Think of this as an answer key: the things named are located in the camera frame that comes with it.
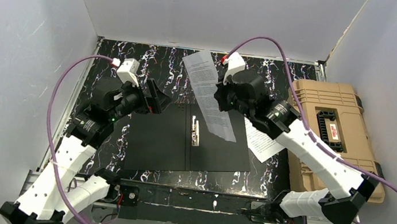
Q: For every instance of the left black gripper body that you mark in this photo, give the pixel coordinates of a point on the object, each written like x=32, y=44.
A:
x=148, y=97

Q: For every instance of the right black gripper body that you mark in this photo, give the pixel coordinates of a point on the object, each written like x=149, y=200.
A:
x=223, y=95

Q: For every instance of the beige file folder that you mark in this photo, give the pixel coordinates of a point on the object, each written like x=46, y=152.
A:
x=178, y=140

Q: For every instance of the printed white paper sheet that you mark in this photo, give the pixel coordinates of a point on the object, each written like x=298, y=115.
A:
x=203, y=76

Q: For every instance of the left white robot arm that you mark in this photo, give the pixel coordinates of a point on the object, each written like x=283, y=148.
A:
x=48, y=200

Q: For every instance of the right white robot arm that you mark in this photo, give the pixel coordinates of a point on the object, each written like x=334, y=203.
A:
x=346, y=189

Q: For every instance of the tan plastic tool case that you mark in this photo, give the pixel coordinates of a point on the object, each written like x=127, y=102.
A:
x=335, y=113

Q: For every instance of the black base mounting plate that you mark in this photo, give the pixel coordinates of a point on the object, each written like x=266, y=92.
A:
x=156, y=202

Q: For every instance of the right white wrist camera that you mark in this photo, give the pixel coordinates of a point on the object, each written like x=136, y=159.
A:
x=234, y=64

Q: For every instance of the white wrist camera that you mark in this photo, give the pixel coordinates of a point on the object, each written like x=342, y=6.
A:
x=234, y=64
x=126, y=70

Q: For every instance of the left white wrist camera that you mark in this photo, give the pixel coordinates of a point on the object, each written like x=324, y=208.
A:
x=126, y=70

